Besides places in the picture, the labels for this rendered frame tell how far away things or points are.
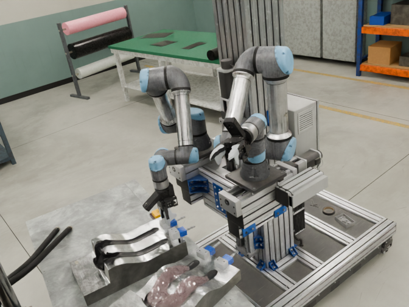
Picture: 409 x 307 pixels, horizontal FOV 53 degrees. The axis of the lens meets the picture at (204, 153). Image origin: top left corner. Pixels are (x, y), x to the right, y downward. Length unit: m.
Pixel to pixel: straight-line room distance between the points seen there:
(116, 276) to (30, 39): 6.80
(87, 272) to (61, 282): 0.16
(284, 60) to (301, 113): 0.65
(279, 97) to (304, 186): 0.54
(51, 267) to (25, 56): 6.42
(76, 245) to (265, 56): 1.35
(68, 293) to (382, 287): 1.94
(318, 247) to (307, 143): 0.79
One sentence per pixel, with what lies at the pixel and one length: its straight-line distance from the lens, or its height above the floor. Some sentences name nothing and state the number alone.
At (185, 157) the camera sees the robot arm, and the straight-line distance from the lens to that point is 1.96.
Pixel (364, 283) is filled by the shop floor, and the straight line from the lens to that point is 3.01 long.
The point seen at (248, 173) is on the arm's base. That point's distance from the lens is 2.03.
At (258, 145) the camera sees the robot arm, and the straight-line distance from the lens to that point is 1.66.
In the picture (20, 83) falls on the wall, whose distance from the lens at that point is 8.36.
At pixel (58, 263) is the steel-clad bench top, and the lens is 2.24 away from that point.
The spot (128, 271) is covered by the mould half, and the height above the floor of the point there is 0.88.
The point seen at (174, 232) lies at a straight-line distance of 1.98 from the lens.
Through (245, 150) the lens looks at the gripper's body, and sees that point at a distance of 1.51.
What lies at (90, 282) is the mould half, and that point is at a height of 0.86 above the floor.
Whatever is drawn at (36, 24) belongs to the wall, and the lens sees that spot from 8.36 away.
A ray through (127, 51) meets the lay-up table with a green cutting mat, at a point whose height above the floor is 0.85.
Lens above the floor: 2.12
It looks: 27 degrees down
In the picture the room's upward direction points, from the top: 9 degrees counter-clockwise
